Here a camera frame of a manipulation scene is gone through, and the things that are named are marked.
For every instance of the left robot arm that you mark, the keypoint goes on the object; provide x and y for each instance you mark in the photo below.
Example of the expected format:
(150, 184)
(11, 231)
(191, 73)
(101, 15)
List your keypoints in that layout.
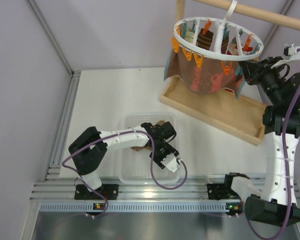
(89, 149)

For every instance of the wooden hanging rack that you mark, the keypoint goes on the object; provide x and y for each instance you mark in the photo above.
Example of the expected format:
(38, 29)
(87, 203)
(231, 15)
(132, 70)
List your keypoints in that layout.
(242, 118)

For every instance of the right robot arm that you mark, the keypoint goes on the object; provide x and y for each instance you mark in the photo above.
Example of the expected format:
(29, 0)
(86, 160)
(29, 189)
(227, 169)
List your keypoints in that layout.
(276, 203)

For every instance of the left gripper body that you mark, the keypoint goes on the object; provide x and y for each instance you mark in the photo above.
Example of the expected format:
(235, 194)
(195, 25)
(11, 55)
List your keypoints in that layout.
(161, 150)

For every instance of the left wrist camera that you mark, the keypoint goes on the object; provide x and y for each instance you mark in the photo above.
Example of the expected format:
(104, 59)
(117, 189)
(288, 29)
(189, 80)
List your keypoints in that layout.
(172, 163)

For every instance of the brown printed cloth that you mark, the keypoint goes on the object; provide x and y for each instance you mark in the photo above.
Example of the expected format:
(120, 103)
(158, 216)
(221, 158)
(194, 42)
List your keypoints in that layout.
(206, 79)

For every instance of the striped brown sock left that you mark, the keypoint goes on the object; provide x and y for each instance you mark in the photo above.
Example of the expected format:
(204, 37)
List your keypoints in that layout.
(204, 40)

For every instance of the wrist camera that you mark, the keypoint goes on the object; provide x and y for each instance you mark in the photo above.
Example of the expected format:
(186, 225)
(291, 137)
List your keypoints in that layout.
(291, 53)
(172, 163)

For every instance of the cream sock on hanger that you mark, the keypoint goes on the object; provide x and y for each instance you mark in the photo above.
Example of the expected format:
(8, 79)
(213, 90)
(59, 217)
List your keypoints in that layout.
(190, 37)

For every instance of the slotted metal rail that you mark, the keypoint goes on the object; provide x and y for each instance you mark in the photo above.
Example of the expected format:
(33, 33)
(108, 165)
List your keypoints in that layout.
(144, 207)

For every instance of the tan sock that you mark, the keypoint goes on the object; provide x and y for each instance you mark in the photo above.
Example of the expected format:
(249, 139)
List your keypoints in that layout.
(138, 148)

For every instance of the white round clip hanger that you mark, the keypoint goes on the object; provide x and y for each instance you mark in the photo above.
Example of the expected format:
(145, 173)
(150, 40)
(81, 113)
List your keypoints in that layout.
(243, 44)

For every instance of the orange clip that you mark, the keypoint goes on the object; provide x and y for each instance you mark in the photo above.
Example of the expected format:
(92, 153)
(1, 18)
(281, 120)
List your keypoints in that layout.
(227, 67)

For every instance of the light blue sock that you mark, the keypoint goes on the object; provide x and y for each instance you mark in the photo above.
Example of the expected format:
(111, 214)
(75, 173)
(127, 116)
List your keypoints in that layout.
(239, 91)

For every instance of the white plastic basket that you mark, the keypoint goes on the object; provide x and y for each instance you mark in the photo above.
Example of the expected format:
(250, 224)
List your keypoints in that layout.
(134, 167)

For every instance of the striped brown sock right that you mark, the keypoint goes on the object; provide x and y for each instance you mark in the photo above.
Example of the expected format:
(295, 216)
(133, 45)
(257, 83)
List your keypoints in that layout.
(224, 44)

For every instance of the striped brown sock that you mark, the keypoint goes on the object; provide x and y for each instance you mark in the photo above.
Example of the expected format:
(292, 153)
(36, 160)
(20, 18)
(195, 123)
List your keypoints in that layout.
(204, 40)
(224, 44)

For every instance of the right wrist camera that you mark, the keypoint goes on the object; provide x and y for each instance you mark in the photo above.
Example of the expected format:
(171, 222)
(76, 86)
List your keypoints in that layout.
(291, 53)

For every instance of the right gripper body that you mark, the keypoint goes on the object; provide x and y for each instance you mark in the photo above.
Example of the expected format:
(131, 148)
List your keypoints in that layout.
(268, 78)

